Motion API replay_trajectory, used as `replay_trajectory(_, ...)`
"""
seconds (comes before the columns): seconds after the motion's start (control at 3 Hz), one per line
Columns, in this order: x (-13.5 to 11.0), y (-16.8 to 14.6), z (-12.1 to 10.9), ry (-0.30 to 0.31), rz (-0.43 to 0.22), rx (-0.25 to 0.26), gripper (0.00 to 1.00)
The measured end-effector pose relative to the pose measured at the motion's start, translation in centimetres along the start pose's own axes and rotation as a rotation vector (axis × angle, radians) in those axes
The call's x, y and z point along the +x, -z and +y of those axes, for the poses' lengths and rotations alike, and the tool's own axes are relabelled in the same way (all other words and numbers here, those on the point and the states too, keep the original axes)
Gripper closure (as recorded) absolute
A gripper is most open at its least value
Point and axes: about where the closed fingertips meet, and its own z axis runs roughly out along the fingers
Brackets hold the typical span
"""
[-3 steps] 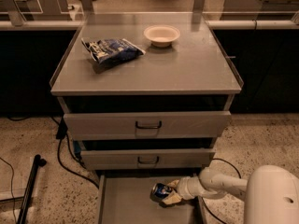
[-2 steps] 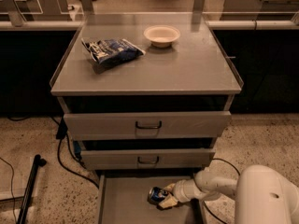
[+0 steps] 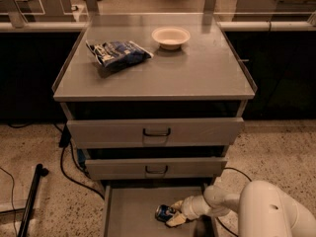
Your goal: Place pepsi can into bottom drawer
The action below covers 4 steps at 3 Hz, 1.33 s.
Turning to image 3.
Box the black pole stand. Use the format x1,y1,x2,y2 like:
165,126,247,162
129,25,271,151
18,164,49,237

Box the white paper bowl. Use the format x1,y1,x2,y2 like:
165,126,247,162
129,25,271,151
151,27,191,50

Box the thin black cable far left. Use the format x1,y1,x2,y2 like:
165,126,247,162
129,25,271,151
0,166,19,237

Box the top grey drawer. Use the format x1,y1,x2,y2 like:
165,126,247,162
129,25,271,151
67,118,244,149

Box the black floor cable right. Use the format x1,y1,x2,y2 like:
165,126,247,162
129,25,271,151
215,166,254,237

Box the blue pepsi can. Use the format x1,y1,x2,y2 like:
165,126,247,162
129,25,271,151
155,204,177,222

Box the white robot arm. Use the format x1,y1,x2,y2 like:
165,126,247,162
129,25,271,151
166,181,316,237

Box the black floor cable left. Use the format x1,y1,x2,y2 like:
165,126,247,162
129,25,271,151
6,120,106,200

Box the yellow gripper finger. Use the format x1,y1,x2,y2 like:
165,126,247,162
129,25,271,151
171,200,183,210
166,212,187,227

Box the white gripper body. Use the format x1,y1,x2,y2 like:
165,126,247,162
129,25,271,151
181,196,210,220

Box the bottom grey open drawer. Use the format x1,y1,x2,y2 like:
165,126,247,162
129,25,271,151
100,180,218,237

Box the blue chip bag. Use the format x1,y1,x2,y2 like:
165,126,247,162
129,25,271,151
86,40,153,69

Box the white railing bar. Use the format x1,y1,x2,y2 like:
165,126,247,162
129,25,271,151
0,22,316,33

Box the black floor cable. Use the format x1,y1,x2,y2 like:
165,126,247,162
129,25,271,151
6,120,106,200
215,166,254,237

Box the grey drawer cabinet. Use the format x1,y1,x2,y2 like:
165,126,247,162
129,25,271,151
51,13,258,237

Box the middle grey drawer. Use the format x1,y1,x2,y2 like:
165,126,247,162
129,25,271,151
85,157,227,180

